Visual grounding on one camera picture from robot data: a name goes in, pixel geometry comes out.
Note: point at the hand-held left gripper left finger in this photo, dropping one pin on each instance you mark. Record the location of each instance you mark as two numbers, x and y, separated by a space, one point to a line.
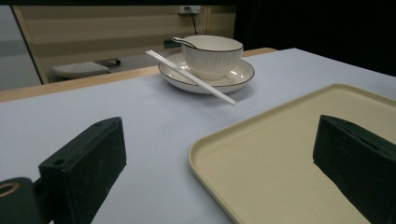
84 168

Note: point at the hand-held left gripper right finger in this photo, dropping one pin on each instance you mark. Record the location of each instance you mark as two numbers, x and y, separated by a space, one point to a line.
358 155

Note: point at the beige plastic tray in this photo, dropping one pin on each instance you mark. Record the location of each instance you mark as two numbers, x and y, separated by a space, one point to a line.
274 155

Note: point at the white round stool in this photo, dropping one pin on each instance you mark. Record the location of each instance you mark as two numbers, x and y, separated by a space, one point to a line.
79 70

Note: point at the beige cabinet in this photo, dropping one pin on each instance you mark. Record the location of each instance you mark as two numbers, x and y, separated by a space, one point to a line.
102 34

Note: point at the white chopsticks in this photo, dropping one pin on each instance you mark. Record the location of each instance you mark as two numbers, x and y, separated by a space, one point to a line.
190 76

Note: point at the white plate with dark rim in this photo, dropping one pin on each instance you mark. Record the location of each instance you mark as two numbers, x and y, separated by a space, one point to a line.
239 76

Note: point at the white bowl with dark rim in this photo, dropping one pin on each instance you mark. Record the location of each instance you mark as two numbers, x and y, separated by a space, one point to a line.
211 57

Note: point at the white wall socket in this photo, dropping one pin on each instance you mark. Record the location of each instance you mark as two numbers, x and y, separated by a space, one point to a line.
189 9

